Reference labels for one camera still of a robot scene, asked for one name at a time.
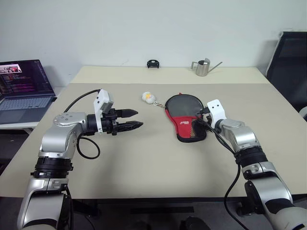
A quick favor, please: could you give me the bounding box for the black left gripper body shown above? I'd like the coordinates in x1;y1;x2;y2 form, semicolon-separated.
100;108;118;136

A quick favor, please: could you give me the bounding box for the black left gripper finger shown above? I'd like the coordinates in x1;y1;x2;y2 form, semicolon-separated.
117;121;144;135
117;109;139;118

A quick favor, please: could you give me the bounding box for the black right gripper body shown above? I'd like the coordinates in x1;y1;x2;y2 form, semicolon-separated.
201;107;214;126

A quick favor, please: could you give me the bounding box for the black red paddle case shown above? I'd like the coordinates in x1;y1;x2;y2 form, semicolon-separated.
164;92;207;144

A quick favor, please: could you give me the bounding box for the steel watering can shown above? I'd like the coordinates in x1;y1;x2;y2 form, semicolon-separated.
191;57;223;77

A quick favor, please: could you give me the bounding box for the grey open laptop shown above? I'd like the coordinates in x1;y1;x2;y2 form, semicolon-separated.
0;59;58;125

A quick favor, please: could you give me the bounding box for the black office chair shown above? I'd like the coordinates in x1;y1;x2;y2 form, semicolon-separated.
265;31;307;120

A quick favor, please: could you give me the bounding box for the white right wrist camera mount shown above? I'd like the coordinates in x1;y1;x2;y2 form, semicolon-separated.
206;99;227;124

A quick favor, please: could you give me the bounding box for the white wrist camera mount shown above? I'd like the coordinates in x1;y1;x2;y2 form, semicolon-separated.
206;99;227;124
93;89;116;134

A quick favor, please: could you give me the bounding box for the white plush keychain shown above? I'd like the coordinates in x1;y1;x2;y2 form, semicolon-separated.
141;92;165;108

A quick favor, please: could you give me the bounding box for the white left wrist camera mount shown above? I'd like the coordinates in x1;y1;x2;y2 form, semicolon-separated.
93;89;116;134

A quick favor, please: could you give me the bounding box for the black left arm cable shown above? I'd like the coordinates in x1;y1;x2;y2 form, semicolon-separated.
63;89;101;160

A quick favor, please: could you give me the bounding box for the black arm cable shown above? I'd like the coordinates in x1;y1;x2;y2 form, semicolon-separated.
196;117;251;230
63;89;101;160

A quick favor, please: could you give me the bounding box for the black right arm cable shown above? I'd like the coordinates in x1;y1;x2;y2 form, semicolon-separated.
196;117;251;230

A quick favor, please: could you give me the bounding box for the black table frame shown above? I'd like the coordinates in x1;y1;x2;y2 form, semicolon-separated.
71;198;243;218

